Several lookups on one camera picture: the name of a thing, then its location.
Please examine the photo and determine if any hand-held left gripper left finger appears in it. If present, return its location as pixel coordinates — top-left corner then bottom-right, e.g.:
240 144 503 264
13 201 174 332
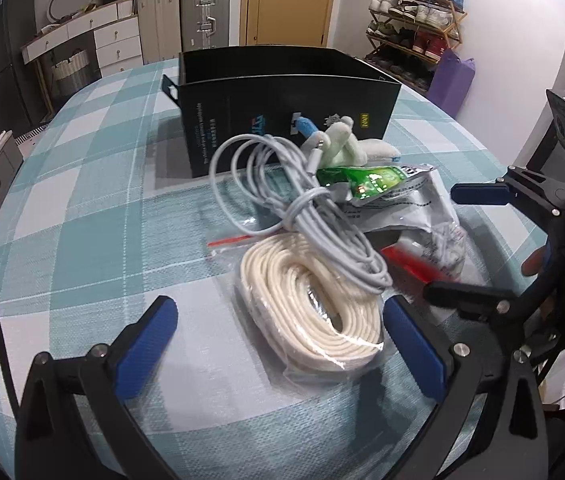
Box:
15 296 179 480

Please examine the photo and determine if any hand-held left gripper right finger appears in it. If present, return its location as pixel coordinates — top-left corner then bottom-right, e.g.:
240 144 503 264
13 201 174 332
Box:
383 296 548 480

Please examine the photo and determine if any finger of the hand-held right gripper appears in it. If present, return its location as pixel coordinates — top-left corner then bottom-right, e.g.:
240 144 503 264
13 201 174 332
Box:
423 220 565 323
451 165 565 218

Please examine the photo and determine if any red packet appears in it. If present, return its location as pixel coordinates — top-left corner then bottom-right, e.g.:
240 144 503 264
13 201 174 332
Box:
381 242 456 286

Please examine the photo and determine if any white printed plastic bag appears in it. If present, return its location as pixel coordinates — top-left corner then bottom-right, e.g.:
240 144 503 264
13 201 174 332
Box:
335 164 466 281

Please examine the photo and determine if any green packet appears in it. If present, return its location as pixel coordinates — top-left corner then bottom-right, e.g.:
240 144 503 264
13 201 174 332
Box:
317 164 406 201

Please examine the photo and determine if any white plush toy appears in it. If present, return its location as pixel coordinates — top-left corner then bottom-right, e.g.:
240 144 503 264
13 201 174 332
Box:
300 115 401 168

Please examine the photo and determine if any bagged white rope coil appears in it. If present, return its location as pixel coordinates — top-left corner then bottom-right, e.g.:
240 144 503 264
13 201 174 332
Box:
207 232 388 383

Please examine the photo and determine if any grey cable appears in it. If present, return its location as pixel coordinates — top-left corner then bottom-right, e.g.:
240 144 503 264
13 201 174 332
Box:
210 134 393 296

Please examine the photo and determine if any black cardboard box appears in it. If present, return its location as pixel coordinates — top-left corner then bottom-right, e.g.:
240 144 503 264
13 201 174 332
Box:
162 46 402 179

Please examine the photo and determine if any person's right hand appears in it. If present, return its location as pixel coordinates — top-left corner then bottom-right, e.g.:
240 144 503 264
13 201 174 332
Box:
521 245 548 278

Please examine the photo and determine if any purple bag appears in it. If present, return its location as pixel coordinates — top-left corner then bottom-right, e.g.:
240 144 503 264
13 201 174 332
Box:
427 49 477 116

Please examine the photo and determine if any teal checked tablecloth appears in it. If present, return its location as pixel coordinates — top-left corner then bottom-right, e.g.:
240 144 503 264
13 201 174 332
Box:
0 52 563 480

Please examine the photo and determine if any wooden shoe rack with shoes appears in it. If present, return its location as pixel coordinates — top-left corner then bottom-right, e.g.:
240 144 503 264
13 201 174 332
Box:
367 0 465 88

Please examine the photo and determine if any wooden door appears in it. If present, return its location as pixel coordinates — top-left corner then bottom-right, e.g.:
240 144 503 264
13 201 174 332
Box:
240 0 339 48

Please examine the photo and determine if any woven laundry basket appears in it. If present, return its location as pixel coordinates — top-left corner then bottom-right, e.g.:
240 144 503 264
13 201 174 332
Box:
51 50 94 96

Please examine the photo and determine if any white drawer unit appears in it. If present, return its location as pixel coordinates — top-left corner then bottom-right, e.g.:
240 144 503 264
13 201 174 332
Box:
93 24 144 78

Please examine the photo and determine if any silver suitcase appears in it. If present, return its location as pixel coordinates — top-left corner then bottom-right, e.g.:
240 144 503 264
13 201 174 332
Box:
181 0 230 56

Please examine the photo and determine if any beige suitcase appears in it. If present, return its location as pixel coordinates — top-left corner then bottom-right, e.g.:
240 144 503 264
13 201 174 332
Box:
137 0 183 63

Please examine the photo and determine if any white desk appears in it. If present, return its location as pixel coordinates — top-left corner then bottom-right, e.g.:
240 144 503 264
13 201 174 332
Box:
21 0 138 111

